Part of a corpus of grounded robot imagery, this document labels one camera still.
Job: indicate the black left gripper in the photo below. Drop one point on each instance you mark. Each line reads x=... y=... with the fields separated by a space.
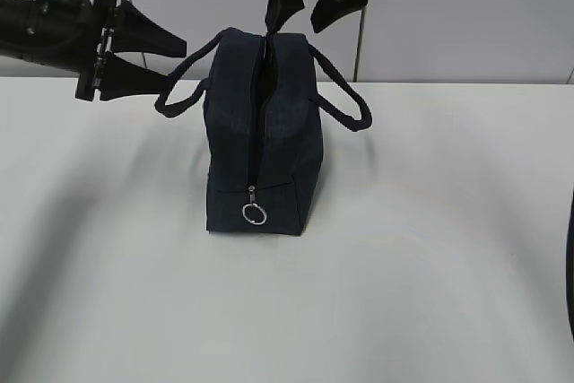
x=71 y=38

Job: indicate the dark navy fabric lunch bag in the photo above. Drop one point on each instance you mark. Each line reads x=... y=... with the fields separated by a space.
x=262 y=98

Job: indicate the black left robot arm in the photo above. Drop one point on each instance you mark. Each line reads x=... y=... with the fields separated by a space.
x=14 y=15

